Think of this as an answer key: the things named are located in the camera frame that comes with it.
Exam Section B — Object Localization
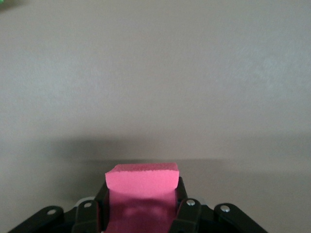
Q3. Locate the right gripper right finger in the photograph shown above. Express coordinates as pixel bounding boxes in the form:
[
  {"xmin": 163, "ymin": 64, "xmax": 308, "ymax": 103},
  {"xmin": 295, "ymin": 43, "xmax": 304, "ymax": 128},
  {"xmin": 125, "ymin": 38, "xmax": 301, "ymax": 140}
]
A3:
[{"xmin": 170, "ymin": 177, "xmax": 264, "ymax": 233}]

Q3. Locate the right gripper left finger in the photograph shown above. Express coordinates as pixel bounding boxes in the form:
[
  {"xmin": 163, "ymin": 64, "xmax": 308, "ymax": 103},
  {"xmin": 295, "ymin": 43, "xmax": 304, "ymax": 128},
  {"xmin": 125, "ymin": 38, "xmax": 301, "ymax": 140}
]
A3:
[{"xmin": 7, "ymin": 183, "xmax": 110, "ymax": 233}]

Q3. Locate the magenta red foam block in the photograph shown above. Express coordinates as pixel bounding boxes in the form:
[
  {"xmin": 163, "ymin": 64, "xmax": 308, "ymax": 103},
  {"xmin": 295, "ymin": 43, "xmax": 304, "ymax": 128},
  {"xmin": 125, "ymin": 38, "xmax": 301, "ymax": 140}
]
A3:
[{"xmin": 104, "ymin": 162, "xmax": 180, "ymax": 233}]

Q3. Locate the table cover mat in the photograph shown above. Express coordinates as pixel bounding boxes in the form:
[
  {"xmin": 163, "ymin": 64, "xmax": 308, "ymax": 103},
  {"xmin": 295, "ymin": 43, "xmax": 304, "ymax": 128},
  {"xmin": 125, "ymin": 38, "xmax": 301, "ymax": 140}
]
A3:
[{"xmin": 0, "ymin": 0, "xmax": 311, "ymax": 233}]

